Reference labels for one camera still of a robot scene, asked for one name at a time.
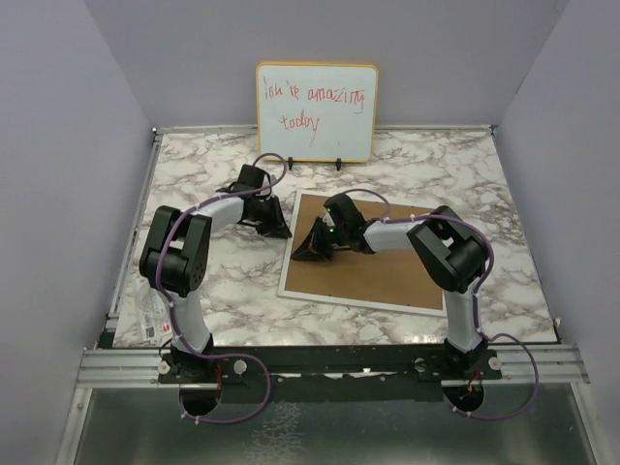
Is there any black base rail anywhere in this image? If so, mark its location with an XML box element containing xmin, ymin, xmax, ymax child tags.
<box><xmin>158</xmin><ymin>344</ymin><xmax>502</xmax><ymax>403</ymax></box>

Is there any black whiteboard stand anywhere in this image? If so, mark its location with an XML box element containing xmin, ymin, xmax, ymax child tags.
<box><xmin>285</xmin><ymin>157</ymin><xmax>344</xmax><ymax>172</ymax></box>

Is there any brown backing board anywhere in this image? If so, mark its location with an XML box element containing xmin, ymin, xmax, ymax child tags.
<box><xmin>283</xmin><ymin>194</ymin><xmax>445</xmax><ymax>311</ymax></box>

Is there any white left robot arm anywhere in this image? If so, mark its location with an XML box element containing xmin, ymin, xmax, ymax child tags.
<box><xmin>139</xmin><ymin>164</ymin><xmax>292</xmax><ymax>383</ymax></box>

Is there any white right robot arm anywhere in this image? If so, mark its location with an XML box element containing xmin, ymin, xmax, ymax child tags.
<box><xmin>291</xmin><ymin>193</ymin><xmax>494</xmax><ymax>379</ymax></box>

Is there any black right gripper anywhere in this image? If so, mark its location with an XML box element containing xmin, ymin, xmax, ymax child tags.
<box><xmin>294</xmin><ymin>218</ymin><xmax>349</xmax><ymax>263</ymax></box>

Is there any white picture frame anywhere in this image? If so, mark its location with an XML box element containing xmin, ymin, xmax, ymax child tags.
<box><xmin>276</xmin><ymin>188</ymin><xmax>450</xmax><ymax>319</ymax></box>

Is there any yellow-rimmed whiteboard with writing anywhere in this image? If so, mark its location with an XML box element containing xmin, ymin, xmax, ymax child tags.
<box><xmin>256</xmin><ymin>61</ymin><xmax>379</xmax><ymax>164</ymax></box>

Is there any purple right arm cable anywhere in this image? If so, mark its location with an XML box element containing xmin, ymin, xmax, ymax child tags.
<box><xmin>346</xmin><ymin>188</ymin><xmax>542</xmax><ymax>420</ymax></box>

